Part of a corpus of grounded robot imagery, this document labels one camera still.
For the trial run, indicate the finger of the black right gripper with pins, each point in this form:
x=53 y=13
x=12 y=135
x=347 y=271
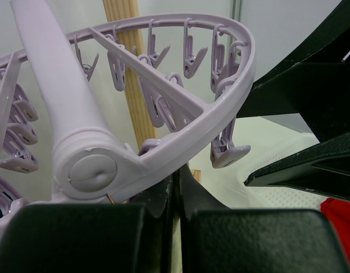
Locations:
x=313 y=80
x=322 y=169

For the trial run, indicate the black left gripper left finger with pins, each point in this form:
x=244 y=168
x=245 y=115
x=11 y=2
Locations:
x=131 y=237

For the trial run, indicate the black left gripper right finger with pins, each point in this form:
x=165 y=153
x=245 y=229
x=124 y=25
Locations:
x=216 y=238

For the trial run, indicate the purple round clip hanger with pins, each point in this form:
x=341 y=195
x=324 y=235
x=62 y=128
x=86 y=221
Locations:
x=73 y=15

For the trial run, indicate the red sock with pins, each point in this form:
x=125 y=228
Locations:
x=338 y=212

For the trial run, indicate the wooden rack base tray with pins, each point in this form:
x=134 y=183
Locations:
x=196 y=174

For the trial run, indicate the wooden rack right post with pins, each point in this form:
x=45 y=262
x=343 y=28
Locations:
x=143 y=128

